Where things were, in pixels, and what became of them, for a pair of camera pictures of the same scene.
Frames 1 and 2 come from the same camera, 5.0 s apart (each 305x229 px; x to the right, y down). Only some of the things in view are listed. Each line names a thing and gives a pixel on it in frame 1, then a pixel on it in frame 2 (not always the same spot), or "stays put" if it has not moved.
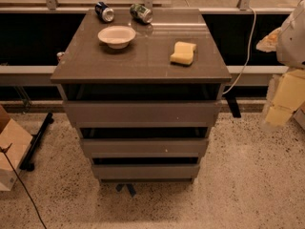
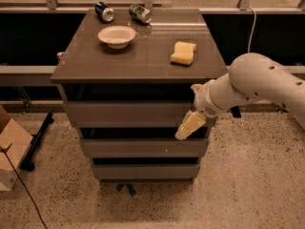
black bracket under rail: [233, 106] stays put
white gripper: [293, 43] to [203, 101]
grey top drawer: [143, 114] stays put
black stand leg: [27, 162] stays put
